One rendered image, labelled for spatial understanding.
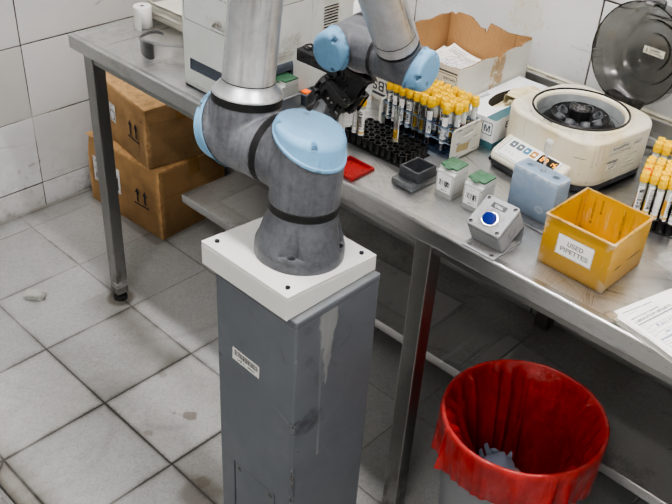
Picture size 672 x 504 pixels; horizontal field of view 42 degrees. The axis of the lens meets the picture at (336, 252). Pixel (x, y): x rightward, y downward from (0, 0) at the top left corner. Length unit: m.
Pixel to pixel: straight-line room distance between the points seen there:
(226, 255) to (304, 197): 0.18
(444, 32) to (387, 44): 0.80
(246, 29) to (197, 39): 0.68
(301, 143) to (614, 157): 0.73
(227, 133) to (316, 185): 0.17
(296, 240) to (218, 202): 1.44
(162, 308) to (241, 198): 0.43
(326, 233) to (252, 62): 0.29
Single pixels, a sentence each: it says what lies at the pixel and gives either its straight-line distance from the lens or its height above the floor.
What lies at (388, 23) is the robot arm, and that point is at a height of 1.27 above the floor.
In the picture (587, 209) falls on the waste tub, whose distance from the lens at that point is 1.63.
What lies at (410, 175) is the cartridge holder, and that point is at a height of 0.90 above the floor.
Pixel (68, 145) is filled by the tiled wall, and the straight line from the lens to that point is 3.32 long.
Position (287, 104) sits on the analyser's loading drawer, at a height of 0.93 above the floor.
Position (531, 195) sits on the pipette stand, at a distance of 1.65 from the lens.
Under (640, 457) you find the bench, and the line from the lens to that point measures 2.14.
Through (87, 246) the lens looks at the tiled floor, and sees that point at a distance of 3.11.
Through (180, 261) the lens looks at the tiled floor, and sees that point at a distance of 2.99.
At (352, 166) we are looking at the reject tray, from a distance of 1.77.
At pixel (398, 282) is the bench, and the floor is 0.27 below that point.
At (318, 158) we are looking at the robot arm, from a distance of 1.30.
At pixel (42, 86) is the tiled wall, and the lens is 3.18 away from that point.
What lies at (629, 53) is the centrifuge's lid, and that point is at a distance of 2.02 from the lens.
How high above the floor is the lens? 1.74
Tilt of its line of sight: 35 degrees down
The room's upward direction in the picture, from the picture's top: 4 degrees clockwise
